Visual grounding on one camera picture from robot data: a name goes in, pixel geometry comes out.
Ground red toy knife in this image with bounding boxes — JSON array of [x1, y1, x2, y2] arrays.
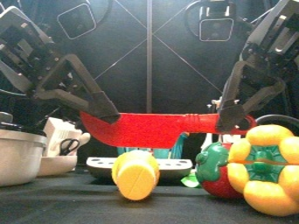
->
[[79, 111, 258, 150]]

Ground white toy holder block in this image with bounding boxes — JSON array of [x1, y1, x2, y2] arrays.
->
[[42, 116, 92, 158]]

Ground black toy scissors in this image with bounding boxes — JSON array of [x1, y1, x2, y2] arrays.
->
[[59, 137, 82, 157]]

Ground black pot lid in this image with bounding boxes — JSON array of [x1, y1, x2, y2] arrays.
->
[[0, 111, 44, 137]]

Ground white shallow bowl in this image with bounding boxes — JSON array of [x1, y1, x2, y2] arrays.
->
[[36, 154, 80, 178]]

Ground white toy pot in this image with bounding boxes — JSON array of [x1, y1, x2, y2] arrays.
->
[[0, 129, 48, 188]]

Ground yellow toy pepper green stem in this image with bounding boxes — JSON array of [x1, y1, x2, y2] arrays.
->
[[226, 124, 299, 218]]

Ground teal white tray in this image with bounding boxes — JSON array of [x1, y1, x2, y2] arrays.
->
[[86, 156, 194, 181]]

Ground small green toy leaf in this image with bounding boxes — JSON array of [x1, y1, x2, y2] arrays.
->
[[180, 171, 202, 188]]

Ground yellow toy vegetable cylinder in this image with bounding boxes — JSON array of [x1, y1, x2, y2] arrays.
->
[[111, 150, 162, 202]]

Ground black cable loop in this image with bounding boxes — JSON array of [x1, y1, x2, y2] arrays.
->
[[255, 114, 299, 136]]

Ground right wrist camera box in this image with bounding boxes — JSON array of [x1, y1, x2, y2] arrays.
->
[[198, 0, 238, 43]]

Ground grey vertical frame pole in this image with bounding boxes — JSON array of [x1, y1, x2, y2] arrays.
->
[[144, 0, 155, 115]]

